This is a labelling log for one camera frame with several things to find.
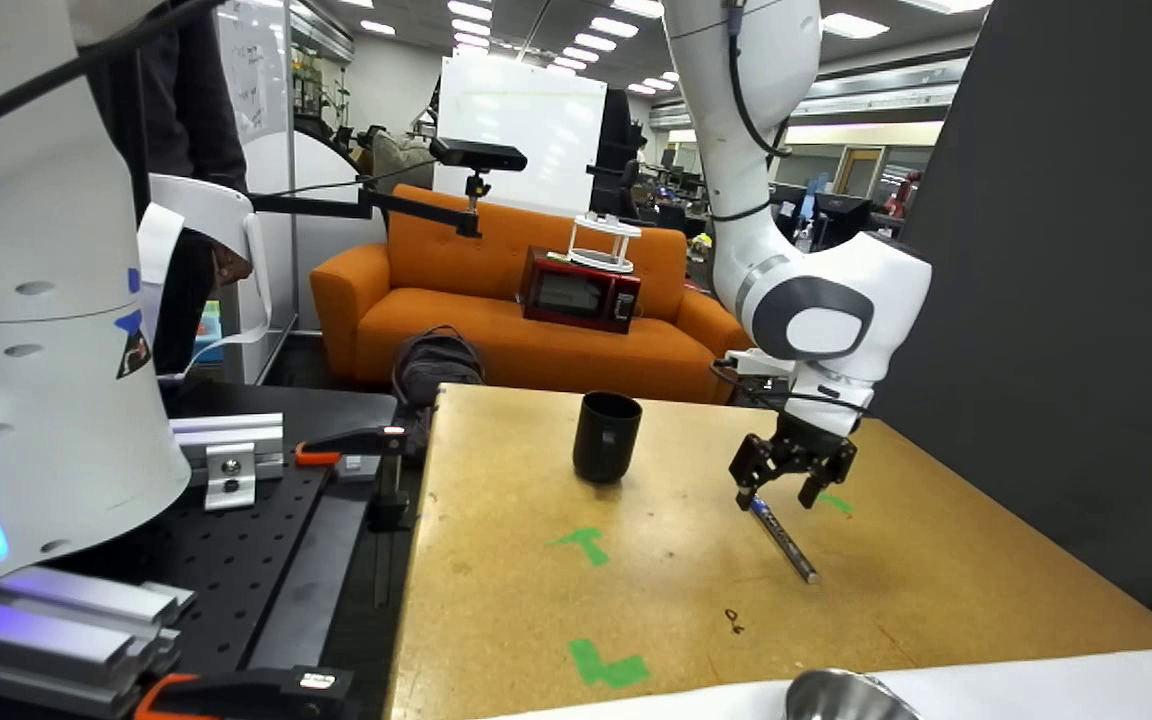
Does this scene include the silver aluminium rails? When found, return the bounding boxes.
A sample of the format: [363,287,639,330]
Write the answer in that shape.
[0,567,195,720]

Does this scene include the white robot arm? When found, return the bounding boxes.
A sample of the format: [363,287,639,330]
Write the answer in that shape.
[663,0,931,507]

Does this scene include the orange sofa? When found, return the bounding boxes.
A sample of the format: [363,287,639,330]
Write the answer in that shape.
[313,183,748,400]

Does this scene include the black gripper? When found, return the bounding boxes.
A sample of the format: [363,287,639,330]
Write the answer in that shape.
[728,414,858,507]

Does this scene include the green tape mark middle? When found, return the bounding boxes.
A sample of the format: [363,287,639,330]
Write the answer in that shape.
[557,527,607,567]

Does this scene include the red microwave oven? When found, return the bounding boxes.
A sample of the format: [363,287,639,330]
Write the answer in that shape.
[520,252,639,332]

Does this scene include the black cylindrical cup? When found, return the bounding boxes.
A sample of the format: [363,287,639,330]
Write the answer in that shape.
[572,391,643,483]

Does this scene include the black backpack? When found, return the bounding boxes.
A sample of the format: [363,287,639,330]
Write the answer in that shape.
[394,330,483,409]

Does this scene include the blue capped sharpie marker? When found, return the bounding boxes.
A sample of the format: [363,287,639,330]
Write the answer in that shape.
[754,503,820,586]

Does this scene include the small steel pot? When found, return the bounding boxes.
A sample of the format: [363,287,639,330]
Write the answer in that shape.
[785,670,920,720]

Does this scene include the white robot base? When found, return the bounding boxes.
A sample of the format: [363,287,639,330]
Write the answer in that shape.
[0,0,259,603]

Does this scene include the green tape mark near cloth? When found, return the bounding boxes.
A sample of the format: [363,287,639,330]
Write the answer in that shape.
[568,640,651,687]

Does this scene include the orange handled clamp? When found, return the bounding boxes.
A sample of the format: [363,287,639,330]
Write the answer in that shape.
[292,426,407,470]

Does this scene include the silver aluminium bracket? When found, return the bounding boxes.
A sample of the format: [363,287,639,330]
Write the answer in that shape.
[171,414,288,512]

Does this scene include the black camera on stand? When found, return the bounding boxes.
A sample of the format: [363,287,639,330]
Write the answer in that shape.
[427,137,529,199]

